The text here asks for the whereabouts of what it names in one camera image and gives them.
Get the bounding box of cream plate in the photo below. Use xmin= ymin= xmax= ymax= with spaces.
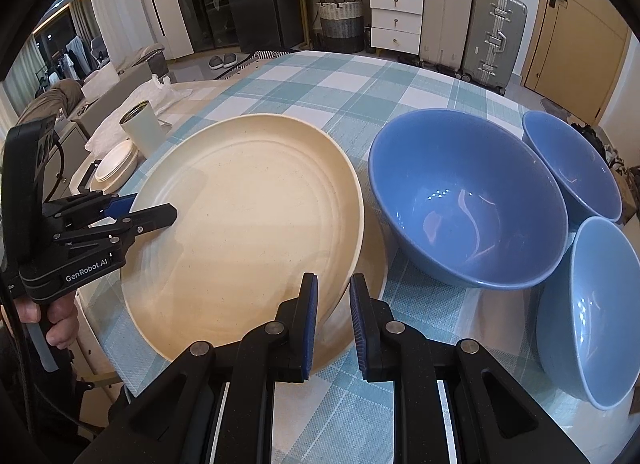
xmin=311 ymin=208 xmax=388 ymax=374
xmin=120 ymin=114 xmax=364 ymax=360

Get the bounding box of dark blue bowl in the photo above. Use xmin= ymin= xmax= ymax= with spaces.
xmin=522 ymin=111 xmax=623 ymax=230
xmin=368 ymin=109 xmax=568 ymax=291

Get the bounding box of small white plates stack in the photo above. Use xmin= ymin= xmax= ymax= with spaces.
xmin=89 ymin=139 xmax=139 ymax=194

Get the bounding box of silver suitcase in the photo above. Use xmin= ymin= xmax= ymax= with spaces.
xmin=461 ymin=0 xmax=527 ymax=96

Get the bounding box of woven laundry basket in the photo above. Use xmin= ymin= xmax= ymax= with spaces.
xmin=318 ymin=0 xmax=364 ymax=54

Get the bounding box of patterned rug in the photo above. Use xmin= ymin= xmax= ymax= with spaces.
xmin=215 ymin=49 xmax=296 ymax=80

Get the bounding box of grey slippers pair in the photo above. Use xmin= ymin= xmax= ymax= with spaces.
xmin=208 ymin=52 xmax=238 ymax=71

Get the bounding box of wooden door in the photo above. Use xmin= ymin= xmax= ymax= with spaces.
xmin=522 ymin=0 xmax=630 ymax=126

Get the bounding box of light blue bowl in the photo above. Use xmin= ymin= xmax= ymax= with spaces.
xmin=536 ymin=217 xmax=639 ymax=411

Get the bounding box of left hand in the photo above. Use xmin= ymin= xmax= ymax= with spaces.
xmin=14 ymin=293 xmax=79 ymax=349

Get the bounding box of beige suitcase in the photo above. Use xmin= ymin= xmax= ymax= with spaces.
xmin=419 ymin=0 xmax=472 ymax=72

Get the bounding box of teal plaid tablecloth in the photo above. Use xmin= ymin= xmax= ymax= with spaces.
xmin=81 ymin=51 xmax=639 ymax=463

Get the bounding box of white plastic bag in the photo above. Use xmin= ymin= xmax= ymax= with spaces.
xmin=84 ymin=74 xmax=181 ymax=156

